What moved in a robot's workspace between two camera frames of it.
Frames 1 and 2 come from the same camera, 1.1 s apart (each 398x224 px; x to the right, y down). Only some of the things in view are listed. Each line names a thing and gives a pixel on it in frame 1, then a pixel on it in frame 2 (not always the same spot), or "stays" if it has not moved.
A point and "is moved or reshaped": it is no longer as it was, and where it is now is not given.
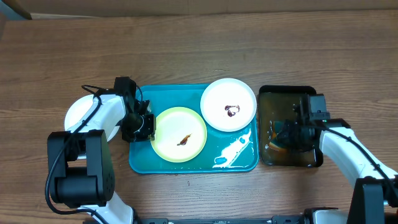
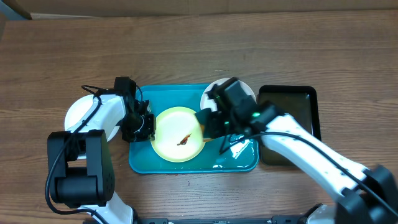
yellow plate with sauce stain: (180, 134) stays
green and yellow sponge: (274, 144) is moved or reshaped
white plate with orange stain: (76, 111) stays
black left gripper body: (136, 127) stays
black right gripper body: (293, 136) to (223, 124)
